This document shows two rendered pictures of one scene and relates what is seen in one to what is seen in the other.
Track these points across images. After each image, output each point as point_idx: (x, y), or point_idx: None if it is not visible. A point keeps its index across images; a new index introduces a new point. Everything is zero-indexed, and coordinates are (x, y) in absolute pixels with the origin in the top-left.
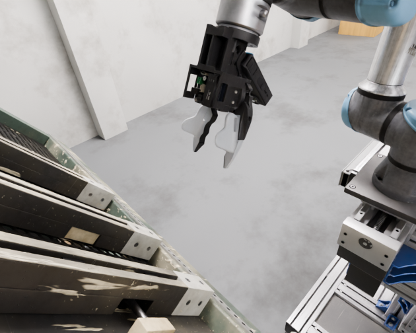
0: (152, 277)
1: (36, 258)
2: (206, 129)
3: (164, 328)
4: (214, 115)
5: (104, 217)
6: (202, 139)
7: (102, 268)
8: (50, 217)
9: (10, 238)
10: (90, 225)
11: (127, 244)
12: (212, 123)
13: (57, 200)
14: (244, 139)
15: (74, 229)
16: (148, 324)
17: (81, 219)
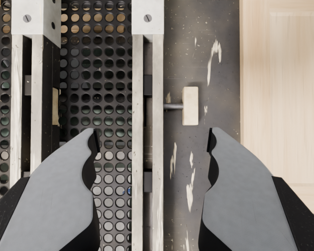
0: (156, 95)
1: (157, 221)
2: (89, 178)
3: (197, 101)
4: (96, 237)
5: (33, 86)
6: (92, 150)
7: (155, 162)
8: (50, 154)
9: (138, 234)
10: (48, 105)
11: (54, 42)
12: (83, 182)
13: (33, 156)
14: (281, 179)
15: (52, 120)
16: (191, 118)
17: (46, 121)
